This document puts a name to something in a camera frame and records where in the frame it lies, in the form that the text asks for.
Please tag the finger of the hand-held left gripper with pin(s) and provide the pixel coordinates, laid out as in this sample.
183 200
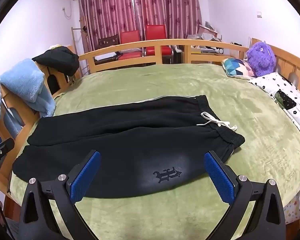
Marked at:
3 147

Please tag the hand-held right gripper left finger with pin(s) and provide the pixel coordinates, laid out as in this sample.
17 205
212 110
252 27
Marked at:
86 177

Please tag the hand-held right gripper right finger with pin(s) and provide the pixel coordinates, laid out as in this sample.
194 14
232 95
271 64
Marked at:
218 180

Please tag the black pants with white stripe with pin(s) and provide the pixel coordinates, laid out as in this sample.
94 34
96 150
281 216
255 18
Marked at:
115 135

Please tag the light blue fleece towel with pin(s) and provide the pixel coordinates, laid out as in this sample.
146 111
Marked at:
25 85

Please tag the star print bed sheet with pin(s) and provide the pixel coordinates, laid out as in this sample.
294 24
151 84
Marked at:
292 210

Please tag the black jacket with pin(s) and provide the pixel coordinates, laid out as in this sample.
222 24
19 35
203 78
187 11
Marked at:
58 58

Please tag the green fleece blanket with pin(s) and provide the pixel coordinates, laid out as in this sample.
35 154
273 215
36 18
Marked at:
165 85

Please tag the white floral quilt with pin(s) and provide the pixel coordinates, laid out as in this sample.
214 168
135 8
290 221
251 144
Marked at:
285 92

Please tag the purple plush toy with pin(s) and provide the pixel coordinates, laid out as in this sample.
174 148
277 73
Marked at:
261 57

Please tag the dark wooden chair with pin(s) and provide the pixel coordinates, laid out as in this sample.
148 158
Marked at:
108 41

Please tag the red chair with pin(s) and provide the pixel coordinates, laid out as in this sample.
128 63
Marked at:
156 33
130 38

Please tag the cluttered wooden desk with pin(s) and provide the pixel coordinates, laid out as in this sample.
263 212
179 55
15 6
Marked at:
207 33

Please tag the maroon floral curtain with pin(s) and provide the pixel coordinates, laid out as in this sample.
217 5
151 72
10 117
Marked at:
152 5

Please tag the wooden bed frame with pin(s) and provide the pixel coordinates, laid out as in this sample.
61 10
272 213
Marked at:
140 46

